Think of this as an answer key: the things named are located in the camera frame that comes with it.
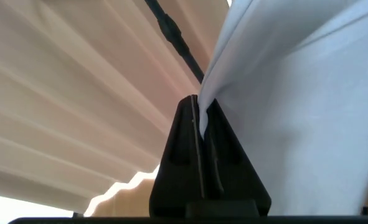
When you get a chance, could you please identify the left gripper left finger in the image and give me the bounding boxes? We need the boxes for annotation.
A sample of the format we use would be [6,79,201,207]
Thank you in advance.
[148,94,207,218]

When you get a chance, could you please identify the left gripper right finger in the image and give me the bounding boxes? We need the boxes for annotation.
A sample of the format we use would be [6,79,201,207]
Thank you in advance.
[203,98,272,218]

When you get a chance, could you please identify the pale grey shorts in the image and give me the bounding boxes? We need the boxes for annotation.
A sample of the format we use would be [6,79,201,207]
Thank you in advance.
[197,0,368,217]

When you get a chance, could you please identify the black clothes rack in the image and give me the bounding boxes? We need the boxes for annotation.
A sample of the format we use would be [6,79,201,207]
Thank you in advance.
[144,0,205,84]

